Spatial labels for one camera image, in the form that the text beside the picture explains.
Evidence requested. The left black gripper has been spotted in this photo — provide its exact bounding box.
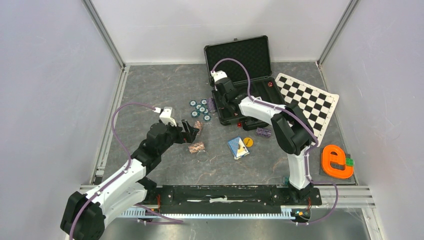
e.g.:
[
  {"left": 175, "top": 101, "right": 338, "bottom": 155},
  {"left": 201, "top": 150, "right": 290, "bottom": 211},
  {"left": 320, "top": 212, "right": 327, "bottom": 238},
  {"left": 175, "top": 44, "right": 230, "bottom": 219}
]
[{"left": 158, "top": 119, "right": 199, "bottom": 155}]

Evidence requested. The pink chip stack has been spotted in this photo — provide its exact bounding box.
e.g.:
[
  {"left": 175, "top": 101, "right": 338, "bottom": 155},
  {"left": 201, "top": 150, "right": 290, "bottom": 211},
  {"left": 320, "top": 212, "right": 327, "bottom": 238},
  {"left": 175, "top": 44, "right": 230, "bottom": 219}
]
[
  {"left": 188, "top": 141, "right": 205, "bottom": 154},
  {"left": 193, "top": 120, "right": 203, "bottom": 134}
]

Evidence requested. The blue card deck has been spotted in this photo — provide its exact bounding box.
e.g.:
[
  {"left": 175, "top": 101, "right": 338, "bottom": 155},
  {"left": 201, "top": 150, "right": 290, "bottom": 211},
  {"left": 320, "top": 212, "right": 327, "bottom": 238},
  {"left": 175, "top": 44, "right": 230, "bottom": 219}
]
[{"left": 227, "top": 136, "right": 250, "bottom": 160}]

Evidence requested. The purple chip stack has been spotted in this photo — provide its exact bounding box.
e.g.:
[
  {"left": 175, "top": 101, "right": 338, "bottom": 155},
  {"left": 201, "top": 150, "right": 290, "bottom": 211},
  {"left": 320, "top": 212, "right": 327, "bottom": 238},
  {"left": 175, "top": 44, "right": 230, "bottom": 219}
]
[
  {"left": 256, "top": 127, "right": 272, "bottom": 138},
  {"left": 206, "top": 97, "right": 217, "bottom": 113}
]

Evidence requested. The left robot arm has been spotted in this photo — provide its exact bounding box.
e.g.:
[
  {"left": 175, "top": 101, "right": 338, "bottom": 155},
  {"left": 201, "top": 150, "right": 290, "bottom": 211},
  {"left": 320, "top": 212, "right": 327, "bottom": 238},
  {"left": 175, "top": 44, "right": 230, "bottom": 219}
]
[{"left": 60, "top": 120, "right": 199, "bottom": 240}]

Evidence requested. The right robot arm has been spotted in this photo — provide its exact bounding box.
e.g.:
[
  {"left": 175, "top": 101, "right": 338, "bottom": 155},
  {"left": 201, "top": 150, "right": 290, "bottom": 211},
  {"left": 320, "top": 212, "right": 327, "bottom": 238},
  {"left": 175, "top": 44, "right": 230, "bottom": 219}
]
[{"left": 213, "top": 75, "right": 318, "bottom": 204}]

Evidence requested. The black poker set case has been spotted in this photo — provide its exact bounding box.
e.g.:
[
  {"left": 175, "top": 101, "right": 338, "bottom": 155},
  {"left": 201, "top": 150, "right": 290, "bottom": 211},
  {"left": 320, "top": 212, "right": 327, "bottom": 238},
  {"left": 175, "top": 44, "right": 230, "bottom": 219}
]
[{"left": 203, "top": 35, "right": 285, "bottom": 131}]

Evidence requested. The clear round lid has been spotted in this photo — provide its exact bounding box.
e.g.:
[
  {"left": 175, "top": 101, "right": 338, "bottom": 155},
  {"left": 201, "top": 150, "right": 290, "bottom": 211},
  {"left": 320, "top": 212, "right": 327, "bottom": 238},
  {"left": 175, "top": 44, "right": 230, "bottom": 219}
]
[{"left": 196, "top": 150, "right": 210, "bottom": 163}]

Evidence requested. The yellow dealer button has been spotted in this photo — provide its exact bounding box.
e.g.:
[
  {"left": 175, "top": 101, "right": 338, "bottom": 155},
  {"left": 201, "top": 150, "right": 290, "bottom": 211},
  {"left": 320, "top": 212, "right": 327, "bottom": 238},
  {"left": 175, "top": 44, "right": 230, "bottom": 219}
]
[{"left": 242, "top": 137, "right": 254, "bottom": 148}]

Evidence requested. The black white checkered board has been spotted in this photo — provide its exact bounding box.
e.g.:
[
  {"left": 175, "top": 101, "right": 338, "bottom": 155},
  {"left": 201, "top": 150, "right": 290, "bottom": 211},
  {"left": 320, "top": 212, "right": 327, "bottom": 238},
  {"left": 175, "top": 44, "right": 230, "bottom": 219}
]
[{"left": 275, "top": 73, "right": 339, "bottom": 145}]

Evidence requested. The green toy block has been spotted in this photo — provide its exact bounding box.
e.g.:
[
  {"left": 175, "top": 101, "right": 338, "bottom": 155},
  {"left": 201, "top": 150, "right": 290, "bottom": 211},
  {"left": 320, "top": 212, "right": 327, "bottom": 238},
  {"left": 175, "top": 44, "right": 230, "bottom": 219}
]
[{"left": 345, "top": 157, "right": 355, "bottom": 167}]

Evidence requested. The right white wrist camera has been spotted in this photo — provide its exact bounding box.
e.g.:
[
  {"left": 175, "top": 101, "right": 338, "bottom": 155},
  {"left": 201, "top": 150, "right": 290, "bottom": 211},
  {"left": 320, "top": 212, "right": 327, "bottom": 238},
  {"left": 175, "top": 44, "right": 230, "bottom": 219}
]
[{"left": 210, "top": 70, "right": 228, "bottom": 85}]

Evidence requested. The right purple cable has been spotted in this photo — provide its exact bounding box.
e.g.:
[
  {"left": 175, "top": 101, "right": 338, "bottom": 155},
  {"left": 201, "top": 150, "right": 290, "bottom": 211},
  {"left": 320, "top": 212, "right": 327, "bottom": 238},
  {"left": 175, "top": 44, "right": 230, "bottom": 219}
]
[{"left": 210, "top": 57, "right": 339, "bottom": 227}]

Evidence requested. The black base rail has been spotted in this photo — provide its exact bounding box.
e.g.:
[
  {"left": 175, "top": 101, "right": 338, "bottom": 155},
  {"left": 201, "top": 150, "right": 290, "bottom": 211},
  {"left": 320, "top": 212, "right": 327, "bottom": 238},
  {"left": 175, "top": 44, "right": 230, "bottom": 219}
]
[{"left": 142, "top": 185, "right": 322, "bottom": 214}]

